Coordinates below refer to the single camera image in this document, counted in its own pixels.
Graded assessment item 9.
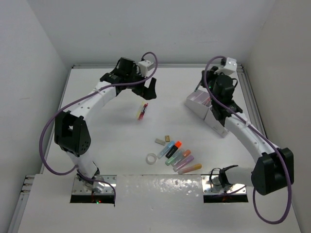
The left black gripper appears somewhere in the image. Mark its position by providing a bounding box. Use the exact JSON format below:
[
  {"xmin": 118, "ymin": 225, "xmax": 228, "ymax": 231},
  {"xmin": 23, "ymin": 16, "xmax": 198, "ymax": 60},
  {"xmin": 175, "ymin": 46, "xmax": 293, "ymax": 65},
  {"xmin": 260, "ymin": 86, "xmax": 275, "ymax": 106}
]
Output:
[{"xmin": 124, "ymin": 67, "xmax": 156, "ymax": 100}]

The blue highlighter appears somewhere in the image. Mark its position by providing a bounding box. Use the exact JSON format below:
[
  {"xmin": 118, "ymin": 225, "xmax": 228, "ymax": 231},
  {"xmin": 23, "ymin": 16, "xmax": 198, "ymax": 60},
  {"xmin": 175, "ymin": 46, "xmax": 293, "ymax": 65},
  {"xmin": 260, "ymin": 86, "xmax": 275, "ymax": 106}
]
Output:
[{"xmin": 157, "ymin": 141, "xmax": 175, "ymax": 159}]

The black orange highlighter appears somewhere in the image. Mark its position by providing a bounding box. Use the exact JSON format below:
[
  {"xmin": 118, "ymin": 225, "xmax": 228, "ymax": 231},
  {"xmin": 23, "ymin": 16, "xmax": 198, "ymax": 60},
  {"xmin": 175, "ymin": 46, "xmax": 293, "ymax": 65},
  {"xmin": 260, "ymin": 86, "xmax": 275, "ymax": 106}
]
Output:
[{"xmin": 165, "ymin": 141, "xmax": 182, "ymax": 159}]

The yellow pink highlighter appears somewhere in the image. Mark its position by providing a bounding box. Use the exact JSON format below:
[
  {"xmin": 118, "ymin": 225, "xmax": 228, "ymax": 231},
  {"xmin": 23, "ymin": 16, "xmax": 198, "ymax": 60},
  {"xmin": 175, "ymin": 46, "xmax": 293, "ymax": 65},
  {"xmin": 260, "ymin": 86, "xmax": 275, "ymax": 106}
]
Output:
[{"xmin": 178, "ymin": 164, "xmax": 202, "ymax": 174}]

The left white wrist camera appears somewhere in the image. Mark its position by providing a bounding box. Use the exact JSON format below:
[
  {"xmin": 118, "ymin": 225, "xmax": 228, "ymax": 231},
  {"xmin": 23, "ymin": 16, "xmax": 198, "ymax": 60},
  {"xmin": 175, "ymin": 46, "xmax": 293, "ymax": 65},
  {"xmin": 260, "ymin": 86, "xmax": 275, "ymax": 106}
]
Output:
[{"xmin": 137, "ymin": 60, "xmax": 155, "ymax": 77}]

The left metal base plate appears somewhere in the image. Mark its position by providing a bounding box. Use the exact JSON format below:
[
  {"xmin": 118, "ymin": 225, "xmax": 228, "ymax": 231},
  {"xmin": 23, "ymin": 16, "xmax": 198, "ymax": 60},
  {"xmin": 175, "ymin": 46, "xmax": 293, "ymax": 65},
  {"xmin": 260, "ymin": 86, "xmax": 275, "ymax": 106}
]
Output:
[{"xmin": 72, "ymin": 174, "xmax": 117, "ymax": 195}]

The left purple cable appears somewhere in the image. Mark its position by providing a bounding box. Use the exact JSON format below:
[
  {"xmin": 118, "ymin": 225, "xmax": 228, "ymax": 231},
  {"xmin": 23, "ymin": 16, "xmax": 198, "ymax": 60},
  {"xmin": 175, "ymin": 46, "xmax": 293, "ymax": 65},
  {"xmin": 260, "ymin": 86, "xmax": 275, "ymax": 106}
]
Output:
[{"xmin": 39, "ymin": 51, "xmax": 159, "ymax": 202}]

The grey eraser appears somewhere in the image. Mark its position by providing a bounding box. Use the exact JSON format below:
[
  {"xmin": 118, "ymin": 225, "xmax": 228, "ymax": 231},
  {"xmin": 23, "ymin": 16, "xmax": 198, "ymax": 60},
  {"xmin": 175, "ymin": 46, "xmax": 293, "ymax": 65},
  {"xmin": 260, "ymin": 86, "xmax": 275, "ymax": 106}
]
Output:
[{"xmin": 155, "ymin": 138, "xmax": 166, "ymax": 146}]

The clear tape roll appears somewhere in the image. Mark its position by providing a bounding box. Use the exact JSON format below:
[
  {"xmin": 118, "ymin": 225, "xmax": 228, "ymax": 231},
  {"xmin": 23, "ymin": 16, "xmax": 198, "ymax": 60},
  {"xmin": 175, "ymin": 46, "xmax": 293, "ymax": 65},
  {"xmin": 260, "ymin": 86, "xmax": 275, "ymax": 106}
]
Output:
[{"xmin": 146, "ymin": 153, "xmax": 157, "ymax": 165}]

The metal base plate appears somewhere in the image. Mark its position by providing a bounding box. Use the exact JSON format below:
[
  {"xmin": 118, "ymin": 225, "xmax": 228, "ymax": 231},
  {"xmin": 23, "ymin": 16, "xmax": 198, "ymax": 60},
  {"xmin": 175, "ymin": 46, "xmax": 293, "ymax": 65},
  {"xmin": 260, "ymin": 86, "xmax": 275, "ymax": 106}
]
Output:
[
  {"xmin": 201, "ymin": 174, "xmax": 247, "ymax": 196},
  {"xmin": 72, "ymin": 174, "xmax": 117, "ymax": 195}
]

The white pink compartment organizer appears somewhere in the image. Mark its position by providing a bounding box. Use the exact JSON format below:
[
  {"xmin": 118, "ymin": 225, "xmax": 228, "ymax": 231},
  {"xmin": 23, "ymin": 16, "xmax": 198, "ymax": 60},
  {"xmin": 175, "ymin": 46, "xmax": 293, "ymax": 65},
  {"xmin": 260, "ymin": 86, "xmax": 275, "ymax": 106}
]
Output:
[{"xmin": 185, "ymin": 90, "xmax": 229, "ymax": 138}]

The red pen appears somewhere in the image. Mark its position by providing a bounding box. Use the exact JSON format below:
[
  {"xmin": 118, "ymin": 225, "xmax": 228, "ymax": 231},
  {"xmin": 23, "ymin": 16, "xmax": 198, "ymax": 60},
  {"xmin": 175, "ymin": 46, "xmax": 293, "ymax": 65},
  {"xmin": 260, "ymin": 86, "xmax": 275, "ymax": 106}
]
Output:
[{"xmin": 138, "ymin": 103, "xmax": 148, "ymax": 120}]

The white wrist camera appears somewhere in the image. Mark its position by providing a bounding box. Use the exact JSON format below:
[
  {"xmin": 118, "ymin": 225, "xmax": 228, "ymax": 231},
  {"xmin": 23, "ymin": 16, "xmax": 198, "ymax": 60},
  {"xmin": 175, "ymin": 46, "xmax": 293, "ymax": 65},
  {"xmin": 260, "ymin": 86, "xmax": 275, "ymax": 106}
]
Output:
[
  {"xmin": 216, "ymin": 57, "xmax": 238, "ymax": 76},
  {"xmin": 137, "ymin": 60, "xmax": 155, "ymax": 77}
]

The green highlighter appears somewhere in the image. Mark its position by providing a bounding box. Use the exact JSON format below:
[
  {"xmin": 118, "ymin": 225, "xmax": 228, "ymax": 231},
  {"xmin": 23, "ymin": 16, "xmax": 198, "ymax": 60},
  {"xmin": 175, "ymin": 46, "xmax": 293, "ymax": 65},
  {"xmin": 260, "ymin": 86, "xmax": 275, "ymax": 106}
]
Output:
[{"xmin": 165, "ymin": 149, "xmax": 185, "ymax": 166}]

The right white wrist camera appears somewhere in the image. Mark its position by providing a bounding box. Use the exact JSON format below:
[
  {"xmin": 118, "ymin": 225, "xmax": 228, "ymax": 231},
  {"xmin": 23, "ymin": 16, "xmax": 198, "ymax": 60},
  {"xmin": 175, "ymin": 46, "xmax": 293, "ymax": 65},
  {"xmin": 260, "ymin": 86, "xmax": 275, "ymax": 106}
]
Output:
[{"xmin": 216, "ymin": 57, "xmax": 238, "ymax": 76}]

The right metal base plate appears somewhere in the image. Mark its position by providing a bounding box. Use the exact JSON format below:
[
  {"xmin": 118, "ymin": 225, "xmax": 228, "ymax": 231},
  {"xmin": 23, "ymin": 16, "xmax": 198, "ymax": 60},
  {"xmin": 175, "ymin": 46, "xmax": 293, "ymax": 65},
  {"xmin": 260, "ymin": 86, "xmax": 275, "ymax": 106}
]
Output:
[{"xmin": 201, "ymin": 174, "xmax": 247, "ymax": 196}]

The purple highlighter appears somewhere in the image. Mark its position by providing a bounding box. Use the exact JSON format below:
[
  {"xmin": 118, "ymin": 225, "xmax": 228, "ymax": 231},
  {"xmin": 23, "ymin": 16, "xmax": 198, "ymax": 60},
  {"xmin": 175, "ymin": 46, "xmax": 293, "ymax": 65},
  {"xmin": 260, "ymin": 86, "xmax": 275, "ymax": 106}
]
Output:
[{"xmin": 173, "ymin": 155, "xmax": 194, "ymax": 172}]

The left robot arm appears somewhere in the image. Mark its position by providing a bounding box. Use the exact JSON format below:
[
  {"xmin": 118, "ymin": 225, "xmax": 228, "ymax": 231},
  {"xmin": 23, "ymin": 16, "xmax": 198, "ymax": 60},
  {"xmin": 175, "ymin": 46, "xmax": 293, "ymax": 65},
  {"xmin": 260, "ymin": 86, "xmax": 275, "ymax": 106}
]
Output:
[{"xmin": 54, "ymin": 57, "xmax": 157, "ymax": 183}]

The yellow pen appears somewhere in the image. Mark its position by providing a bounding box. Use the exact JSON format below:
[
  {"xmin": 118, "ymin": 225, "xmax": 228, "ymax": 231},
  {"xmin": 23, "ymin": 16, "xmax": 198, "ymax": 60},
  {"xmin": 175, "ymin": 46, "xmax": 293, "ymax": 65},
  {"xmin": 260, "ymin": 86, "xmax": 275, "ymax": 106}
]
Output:
[{"xmin": 136, "ymin": 101, "xmax": 145, "ymax": 120}]

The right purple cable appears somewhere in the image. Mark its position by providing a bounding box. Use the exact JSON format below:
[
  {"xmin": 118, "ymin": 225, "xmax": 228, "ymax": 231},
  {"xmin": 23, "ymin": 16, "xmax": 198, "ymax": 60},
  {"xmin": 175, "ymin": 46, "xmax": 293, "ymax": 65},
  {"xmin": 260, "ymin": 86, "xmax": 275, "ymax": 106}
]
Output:
[{"xmin": 203, "ymin": 55, "xmax": 292, "ymax": 224}]

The orange pastel highlighter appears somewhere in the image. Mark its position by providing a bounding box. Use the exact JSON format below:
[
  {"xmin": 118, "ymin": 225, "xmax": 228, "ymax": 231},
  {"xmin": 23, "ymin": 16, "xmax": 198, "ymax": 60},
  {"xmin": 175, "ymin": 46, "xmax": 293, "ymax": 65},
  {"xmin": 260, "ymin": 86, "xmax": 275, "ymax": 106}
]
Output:
[{"xmin": 172, "ymin": 150, "xmax": 191, "ymax": 167}]

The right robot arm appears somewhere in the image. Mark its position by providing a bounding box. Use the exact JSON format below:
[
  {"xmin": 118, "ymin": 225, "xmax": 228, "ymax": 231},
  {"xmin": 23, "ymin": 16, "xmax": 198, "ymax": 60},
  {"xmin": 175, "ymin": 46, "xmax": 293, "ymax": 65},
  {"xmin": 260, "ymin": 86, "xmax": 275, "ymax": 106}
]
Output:
[{"xmin": 201, "ymin": 67, "xmax": 294, "ymax": 196}]

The purple cable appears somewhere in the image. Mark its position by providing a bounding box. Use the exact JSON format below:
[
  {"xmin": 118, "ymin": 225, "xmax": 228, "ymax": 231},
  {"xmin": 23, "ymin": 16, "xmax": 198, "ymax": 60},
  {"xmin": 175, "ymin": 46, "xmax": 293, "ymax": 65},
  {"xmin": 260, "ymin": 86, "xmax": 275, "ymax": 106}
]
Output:
[
  {"xmin": 203, "ymin": 55, "xmax": 292, "ymax": 224},
  {"xmin": 39, "ymin": 51, "xmax": 159, "ymax": 202}
]

